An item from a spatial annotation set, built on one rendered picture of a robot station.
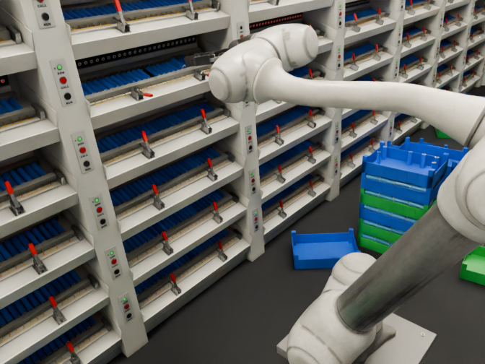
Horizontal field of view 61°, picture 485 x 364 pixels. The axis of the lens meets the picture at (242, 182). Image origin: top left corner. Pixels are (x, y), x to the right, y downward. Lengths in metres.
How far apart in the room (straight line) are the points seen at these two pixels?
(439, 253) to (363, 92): 0.34
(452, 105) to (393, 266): 0.33
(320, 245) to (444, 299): 0.59
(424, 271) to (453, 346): 0.91
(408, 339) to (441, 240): 0.65
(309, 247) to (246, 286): 0.40
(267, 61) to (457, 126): 0.39
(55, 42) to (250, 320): 1.20
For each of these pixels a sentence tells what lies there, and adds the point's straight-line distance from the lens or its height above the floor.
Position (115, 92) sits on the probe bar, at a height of 0.94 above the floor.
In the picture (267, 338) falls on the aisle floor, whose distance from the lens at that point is 1.66.
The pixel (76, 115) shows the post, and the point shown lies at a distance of 1.24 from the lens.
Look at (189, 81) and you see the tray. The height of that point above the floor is 0.91.
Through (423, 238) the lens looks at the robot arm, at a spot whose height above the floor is 0.78.
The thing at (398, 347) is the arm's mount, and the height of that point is 0.22.
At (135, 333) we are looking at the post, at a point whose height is 0.08.
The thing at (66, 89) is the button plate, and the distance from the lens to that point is 1.21.
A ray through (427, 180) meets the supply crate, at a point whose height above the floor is 0.43.
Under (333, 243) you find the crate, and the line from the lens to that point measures 2.10.
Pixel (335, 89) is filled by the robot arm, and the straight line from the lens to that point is 0.87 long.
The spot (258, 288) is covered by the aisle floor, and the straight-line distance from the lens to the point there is 1.85.
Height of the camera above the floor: 1.24
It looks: 27 degrees down
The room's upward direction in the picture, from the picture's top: 5 degrees counter-clockwise
